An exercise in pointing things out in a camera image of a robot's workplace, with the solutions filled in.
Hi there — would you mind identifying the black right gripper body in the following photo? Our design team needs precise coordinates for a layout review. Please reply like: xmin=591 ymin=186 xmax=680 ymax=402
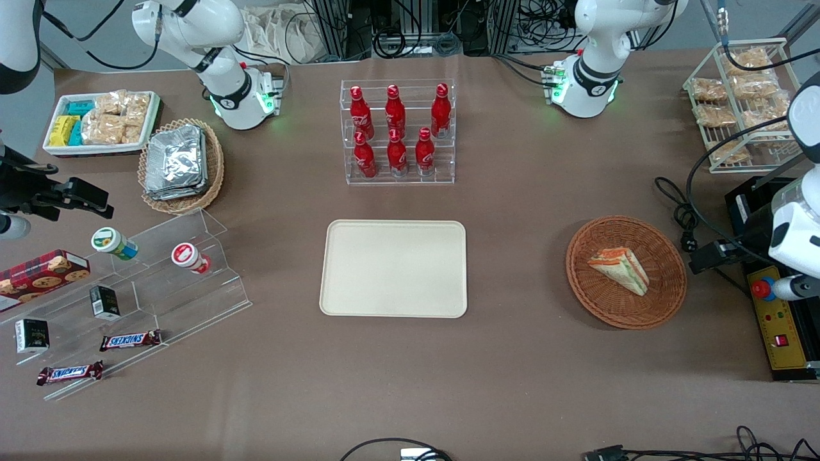
xmin=0 ymin=146 xmax=63 ymax=222

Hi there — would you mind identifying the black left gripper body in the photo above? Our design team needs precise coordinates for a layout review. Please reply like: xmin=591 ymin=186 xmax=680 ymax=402
xmin=723 ymin=232 xmax=774 ymax=268

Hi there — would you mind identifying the triangular sandwich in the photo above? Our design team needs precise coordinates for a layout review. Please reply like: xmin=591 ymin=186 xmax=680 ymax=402
xmin=587 ymin=247 xmax=650 ymax=297

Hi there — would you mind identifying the white rectangular snack tray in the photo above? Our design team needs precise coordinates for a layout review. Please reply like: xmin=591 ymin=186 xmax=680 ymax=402
xmin=42 ymin=91 xmax=162 ymax=158

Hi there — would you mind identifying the brown wicker basket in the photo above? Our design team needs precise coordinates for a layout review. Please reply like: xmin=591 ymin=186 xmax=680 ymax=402
xmin=566 ymin=216 xmax=688 ymax=330

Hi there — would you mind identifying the tan wicker basket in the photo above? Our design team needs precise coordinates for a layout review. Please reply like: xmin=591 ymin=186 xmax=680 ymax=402
xmin=138 ymin=118 xmax=226 ymax=215

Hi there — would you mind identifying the beige plastic tray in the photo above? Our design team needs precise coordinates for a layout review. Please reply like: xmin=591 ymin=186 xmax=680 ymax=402
xmin=319 ymin=220 xmax=468 ymax=319

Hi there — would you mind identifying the green lid drink cup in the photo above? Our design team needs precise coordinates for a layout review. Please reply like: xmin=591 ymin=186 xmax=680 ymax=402
xmin=90 ymin=227 xmax=139 ymax=261

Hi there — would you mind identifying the yellow snack pack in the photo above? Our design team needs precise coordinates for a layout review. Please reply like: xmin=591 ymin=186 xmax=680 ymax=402
xmin=49 ymin=115 xmax=78 ymax=147

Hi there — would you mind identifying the red cookie box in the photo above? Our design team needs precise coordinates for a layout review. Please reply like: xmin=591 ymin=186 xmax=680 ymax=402
xmin=0 ymin=249 xmax=91 ymax=313

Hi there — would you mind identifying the silver foil packet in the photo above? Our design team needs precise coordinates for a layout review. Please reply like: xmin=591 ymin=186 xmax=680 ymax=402
xmin=144 ymin=131 xmax=209 ymax=201
xmin=146 ymin=125 xmax=204 ymax=191

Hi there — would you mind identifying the clear bag of biscuits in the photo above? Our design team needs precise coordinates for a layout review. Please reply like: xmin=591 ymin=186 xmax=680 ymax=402
xmin=710 ymin=141 xmax=751 ymax=165
xmin=690 ymin=77 xmax=728 ymax=102
xmin=723 ymin=47 xmax=773 ymax=72
xmin=730 ymin=73 xmax=780 ymax=99
xmin=742 ymin=95 xmax=792 ymax=133
xmin=694 ymin=104 xmax=738 ymax=128

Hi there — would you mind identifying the red lid drink cup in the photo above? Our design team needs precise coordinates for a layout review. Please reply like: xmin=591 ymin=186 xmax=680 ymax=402
xmin=170 ymin=242 xmax=211 ymax=275

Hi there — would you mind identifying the yellow emergency stop box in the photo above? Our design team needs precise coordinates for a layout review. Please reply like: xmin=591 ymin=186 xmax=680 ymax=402
xmin=724 ymin=173 xmax=820 ymax=383

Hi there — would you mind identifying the small black white carton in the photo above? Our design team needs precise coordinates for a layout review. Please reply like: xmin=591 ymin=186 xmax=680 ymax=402
xmin=15 ymin=318 xmax=51 ymax=355

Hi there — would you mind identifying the snickers chocolate bar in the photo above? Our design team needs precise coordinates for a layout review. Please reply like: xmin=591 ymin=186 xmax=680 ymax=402
xmin=37 ymin=360 xmax=104 ymax=386
xmin=99 ymin=329 xmax=163 ymax=353

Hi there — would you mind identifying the clear acrylic step display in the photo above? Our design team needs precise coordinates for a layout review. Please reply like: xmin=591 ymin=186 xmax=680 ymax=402
xmin=12 ymin=207 xmax=253 ymax=402

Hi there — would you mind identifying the cream cloth bag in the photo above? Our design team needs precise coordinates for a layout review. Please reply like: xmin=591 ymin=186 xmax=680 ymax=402
xmin=243 ymin=5 xmax=322 ymax=65

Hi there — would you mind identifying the clear acrylic bottle rack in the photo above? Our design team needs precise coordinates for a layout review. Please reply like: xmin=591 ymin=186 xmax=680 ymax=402
xmin=340 ymin=79 xmax=456 ymax=186

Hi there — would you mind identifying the red cola bottle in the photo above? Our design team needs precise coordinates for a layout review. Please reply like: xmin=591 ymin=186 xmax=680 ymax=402
xmin=387 ymin=128 xmax=409 ymax=177
xmin=430 ymin=83 xmax=452 ymax=139
xmin=350 ymin=85 xmax=375 ymax=139
xmin=385 ymin=85 xmax=407 ymax=136
xmin=415 ymin=127 xmax=436 ymax=177
xmin=354 ymin=131 xmax=377 ymax=179

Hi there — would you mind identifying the black power cable with plug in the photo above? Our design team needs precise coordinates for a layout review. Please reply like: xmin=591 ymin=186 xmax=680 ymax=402
xmin=654 ymin=175 xmax=707 ymax=254

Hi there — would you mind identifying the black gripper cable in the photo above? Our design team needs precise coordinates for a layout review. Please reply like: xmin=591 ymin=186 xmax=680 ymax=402
xmin=684 ymin=115 xmax=799 ymax=267

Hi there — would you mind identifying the white wire rack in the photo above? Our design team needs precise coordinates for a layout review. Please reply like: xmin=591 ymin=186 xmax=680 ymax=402
xmin=682 ymin=37 xmax=809 ymax=174

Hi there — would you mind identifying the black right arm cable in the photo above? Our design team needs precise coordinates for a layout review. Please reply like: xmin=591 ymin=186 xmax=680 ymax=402
xmin=40 ymin=0 xmax=162 ymax=72

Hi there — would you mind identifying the black cable with flat plug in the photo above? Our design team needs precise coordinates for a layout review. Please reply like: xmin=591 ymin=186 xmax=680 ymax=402
xmin=582 ymin=425 xmax=820 ymax=461

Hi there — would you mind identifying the aluminium frame rack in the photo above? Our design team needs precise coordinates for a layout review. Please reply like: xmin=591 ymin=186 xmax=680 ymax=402
xmin=311 ymin=0 xmax=523 ymax=60

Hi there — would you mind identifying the black looped cable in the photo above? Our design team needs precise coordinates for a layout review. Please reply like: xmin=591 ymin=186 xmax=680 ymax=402
xmin=338 ymin=437 xmax=454 ymax=461

